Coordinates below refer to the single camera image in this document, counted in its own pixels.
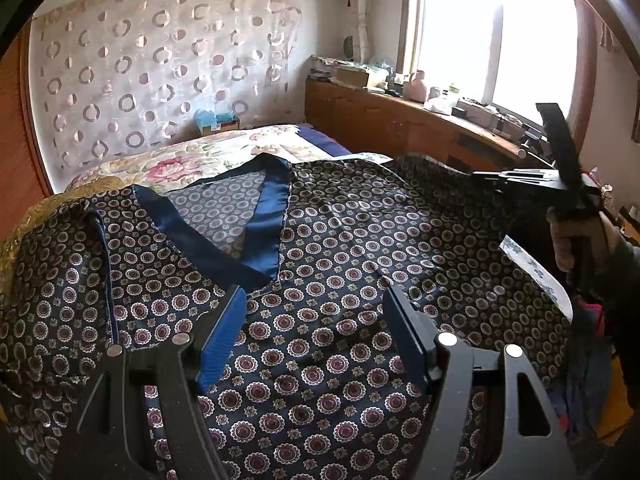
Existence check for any navy patterned silk garment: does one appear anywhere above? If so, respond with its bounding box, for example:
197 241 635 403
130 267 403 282
1 155 570 479

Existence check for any olive gold folded cloth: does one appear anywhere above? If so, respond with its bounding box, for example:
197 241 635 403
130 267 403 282
1 177 125 300

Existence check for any circle patterned sheer curtain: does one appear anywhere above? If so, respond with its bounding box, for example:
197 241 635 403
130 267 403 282
28 0 314 191

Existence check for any floral pink quilt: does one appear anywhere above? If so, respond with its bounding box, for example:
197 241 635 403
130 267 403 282
67 125 330 193

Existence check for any window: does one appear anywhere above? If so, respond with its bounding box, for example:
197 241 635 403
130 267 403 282
397 0 597 136

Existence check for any right hand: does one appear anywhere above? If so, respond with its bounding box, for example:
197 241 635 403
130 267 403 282
547 208 624 275

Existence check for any blue bed sheet edge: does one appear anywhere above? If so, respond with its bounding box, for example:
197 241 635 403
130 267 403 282
297 125 352 157

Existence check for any wooden window cabinet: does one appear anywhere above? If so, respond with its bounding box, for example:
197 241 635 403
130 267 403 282
305 79 548 172

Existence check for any cardboard box on cabinet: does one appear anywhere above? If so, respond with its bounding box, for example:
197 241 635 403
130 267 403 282
335 66 372 89

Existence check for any wooden wardrobe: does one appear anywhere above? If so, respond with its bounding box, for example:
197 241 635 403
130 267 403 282
0 22 53 240

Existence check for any blue tissue box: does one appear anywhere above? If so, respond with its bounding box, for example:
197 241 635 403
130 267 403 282
193 110 240 136

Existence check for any blue floral white sheet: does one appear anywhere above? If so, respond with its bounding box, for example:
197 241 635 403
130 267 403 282
500 235 574 323

